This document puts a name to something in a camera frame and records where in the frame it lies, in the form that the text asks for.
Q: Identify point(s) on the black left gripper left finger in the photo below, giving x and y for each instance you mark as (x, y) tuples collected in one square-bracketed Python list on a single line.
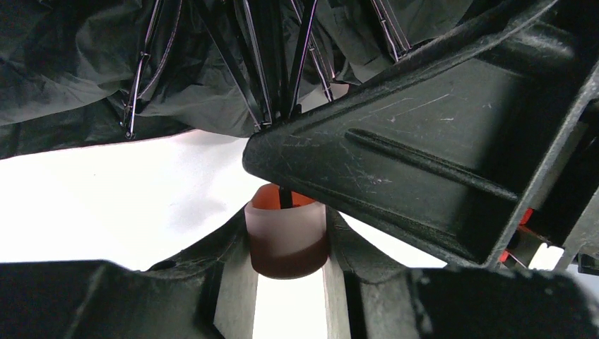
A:
[(207, 290)]

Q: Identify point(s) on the pink folding umbrella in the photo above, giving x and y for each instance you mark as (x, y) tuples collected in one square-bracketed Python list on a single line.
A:
[(72, 186)]

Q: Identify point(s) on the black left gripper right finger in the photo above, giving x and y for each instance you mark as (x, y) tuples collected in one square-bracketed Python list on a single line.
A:
[(459, 182)]

